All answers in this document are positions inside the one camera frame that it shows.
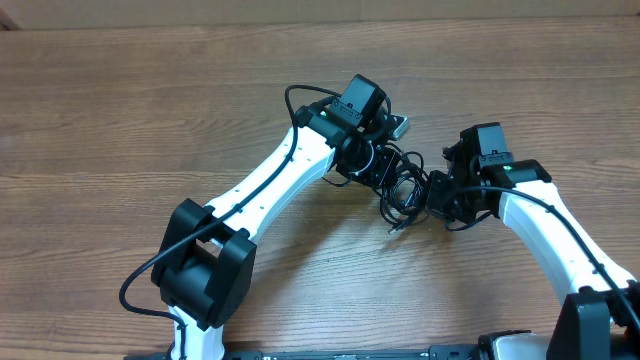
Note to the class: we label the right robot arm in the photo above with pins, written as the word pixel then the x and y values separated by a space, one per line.
pixel 599 317

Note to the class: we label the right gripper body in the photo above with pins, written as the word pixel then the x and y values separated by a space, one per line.
pixel 444 198

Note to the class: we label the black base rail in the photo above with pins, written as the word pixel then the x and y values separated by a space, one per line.
pixel 340 355

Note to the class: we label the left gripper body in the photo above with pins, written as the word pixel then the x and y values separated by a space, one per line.
pixel 377 170

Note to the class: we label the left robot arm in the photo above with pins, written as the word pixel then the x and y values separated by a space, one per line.
pixel 205 264

